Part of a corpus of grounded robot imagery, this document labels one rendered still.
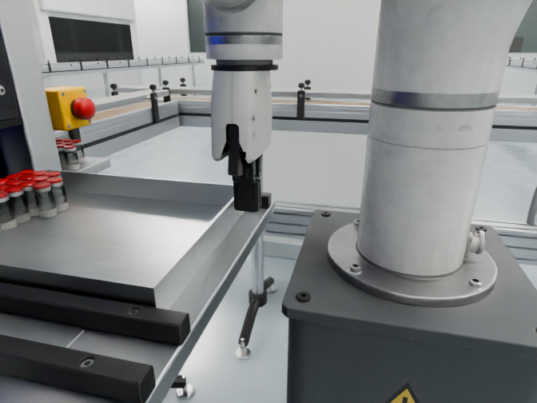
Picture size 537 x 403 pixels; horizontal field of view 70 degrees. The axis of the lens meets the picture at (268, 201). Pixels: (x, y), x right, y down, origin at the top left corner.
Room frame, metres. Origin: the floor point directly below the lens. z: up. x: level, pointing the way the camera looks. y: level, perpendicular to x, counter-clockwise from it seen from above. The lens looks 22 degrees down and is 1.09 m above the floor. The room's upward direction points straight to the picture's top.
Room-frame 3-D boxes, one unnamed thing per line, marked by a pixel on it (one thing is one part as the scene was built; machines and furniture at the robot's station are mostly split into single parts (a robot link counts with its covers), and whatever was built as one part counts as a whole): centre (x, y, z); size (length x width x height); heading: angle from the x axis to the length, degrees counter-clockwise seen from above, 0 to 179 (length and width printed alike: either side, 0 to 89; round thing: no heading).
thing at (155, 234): (0.43, 0.23, 0.90); 0.34 x 0.26 x 0.04; 76
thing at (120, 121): (1.04, 0.46, 0.92); 0.69 x 0.16 x 0.16; 166
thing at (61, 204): (0.50, 0.30, 0.90); 0.02 x 0.02 x 0.05
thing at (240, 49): (0.45, 0.03, 1.09); 0.09 x 0.08 x 0.03; 166
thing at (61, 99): (0.73, 0.39, 0.99); 0.08 x 0.07 x 0.07; 76
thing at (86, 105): (0.71, 0.34, 0.99); 0.04 x 0.04 x 0.04; 76
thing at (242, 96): (0.45, 0.03, 1.03); 0.10 x 0.08 x 0.11; 166
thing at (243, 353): (1.37, 0.05, 0.07); 0.50 x 0.08 x 0.14; 166
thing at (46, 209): (0.48, 0.30, 0.90); 0.02 x 0.02 x 0.05
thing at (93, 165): (0.75, 0.42, 0.87); 0.14 x 0.13 x 0.02; 76
